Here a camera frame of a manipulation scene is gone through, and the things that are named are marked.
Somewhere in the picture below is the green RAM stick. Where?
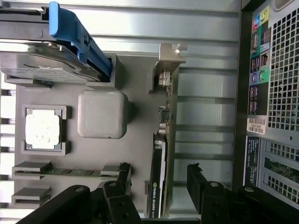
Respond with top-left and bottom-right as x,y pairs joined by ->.
13,168 -> 118,178

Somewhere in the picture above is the grey parts rack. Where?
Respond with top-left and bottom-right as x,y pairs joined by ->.
0,54 -> 178,220

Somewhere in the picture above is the white barcode sticker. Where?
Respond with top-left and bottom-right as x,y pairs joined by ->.
246,116 -> 267,135

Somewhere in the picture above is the silver CPU chip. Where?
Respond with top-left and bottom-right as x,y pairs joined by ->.
25,109 -> 62,150

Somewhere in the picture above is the open grey PC case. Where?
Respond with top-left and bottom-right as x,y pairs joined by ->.
239,0 -> 299,194

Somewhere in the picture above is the silver hard disk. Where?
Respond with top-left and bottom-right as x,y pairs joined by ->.
0,41 -> 104,84

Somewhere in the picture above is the dark metal profile rail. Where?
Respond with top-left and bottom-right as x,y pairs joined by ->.
0,6 -> 51,42

